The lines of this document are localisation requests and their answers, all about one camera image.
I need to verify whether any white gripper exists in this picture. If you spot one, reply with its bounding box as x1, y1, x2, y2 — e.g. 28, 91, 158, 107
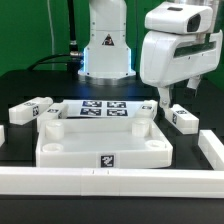
140, 31, 223, 109

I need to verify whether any white desk top panel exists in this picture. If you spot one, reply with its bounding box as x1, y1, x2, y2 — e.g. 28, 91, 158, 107
36, 118, 173, 169

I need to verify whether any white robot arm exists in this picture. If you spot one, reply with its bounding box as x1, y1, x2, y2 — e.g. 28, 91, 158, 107
79, 0, 223, 108

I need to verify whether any sheet with four tags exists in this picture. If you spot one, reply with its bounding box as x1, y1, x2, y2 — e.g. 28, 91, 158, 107
64, 100, 143, 117

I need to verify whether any white U-shaped obstacle fence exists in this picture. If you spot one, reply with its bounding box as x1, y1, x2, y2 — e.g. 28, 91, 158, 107
0, 125, 224, 199

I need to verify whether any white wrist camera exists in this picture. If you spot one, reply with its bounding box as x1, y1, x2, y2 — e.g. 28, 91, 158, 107
145, 2, 213, 35

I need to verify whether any black cable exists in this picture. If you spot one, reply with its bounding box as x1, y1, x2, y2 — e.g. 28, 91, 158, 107
27, 0, 84, 72

